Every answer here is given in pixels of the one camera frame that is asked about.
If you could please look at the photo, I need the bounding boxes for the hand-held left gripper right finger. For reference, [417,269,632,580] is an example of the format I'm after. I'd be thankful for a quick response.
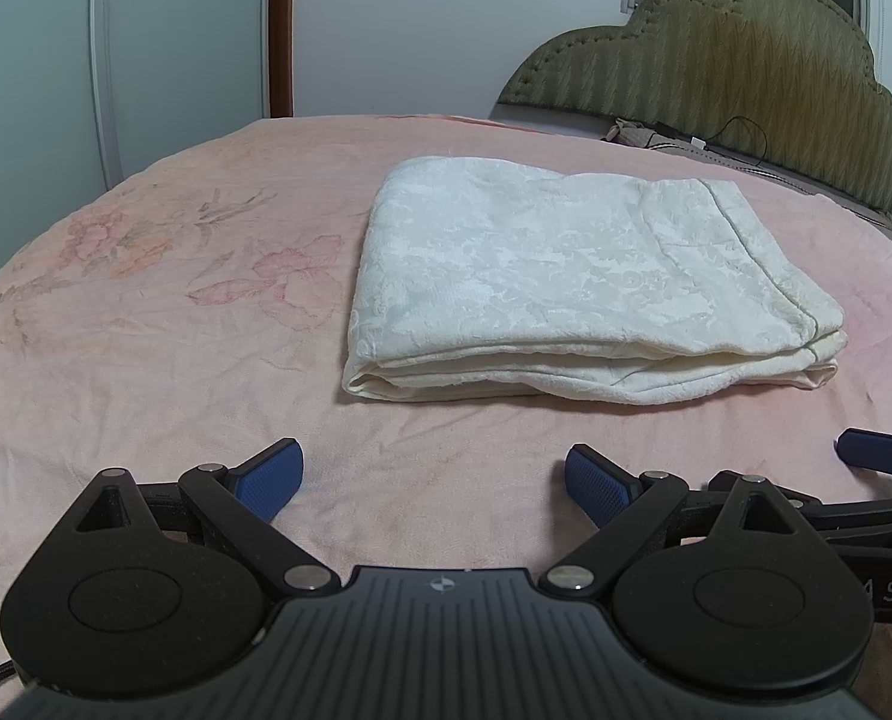
[540,444,831,601]

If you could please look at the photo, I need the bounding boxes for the pink floral bed sheet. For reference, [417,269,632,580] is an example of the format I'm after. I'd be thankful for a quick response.
[0,114,892,720]

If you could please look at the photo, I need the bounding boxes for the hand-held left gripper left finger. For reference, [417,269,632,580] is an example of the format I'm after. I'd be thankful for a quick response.
[71,437,342,601]

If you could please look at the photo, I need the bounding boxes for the thin black charging cable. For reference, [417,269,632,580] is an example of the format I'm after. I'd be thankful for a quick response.
[705,115,771,167]

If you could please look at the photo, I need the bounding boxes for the white pants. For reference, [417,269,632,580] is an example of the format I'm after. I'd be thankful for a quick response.
[339,156,848,406]

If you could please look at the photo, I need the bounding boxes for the brown wooden door frame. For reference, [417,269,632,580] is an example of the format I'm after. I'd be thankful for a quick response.
[268,0,297,119]

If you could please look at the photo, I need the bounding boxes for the white flower print door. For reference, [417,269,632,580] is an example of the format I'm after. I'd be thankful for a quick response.
[88,0,276,194]

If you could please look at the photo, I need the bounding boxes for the beige cloth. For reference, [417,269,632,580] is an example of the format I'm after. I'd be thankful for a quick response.
[602,118,681,149]

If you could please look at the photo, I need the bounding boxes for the olive padded headboard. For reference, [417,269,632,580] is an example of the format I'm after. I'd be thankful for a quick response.
[495,0,892,233]

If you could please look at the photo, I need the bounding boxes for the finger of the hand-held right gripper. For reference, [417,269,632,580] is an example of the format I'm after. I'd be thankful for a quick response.
[834,427,892,478]
[780,491,892,552]

